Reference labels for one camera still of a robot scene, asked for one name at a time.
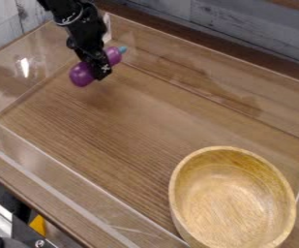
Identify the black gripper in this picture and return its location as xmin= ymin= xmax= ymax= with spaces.
xmin=55 ymin=7 xmax=111 ymax=80

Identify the purple toy eggplant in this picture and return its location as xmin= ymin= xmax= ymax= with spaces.
xmin=68 ymin=46 xmax=127 ymax=87

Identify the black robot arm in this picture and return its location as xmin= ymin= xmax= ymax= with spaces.
xmin=36 ymin=0 xmax=111 ymax=80

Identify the brown wooden bowl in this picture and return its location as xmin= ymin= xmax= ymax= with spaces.
xmin=168 ymin=146 xmax=296 ymax=248

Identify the yellow black equipment base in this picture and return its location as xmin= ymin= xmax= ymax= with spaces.
xmin=0 ymin=184 xmax=83 ymax=248

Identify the clear acrylic corner bracket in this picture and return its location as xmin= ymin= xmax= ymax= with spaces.
xmin=103 ymin=13 xmax=111 ymax=44

